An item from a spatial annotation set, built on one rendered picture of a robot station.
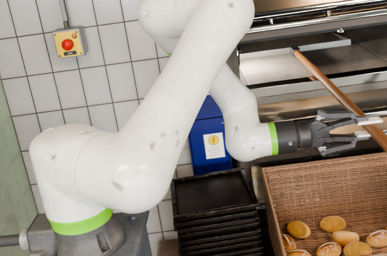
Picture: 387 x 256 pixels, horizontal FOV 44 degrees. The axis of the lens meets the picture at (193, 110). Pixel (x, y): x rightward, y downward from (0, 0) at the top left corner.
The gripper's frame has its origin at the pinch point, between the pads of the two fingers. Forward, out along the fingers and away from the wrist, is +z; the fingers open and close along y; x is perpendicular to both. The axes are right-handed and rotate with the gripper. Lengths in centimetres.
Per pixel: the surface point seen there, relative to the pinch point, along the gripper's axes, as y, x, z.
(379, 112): 2.5, -16.3, 9.0
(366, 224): 60, -42, 13
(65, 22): -33, -48, -90
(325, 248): 55, -24, -8
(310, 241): 60, -36, -11
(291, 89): 4, -53, -11
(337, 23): -22.2, -38.9, 3.2
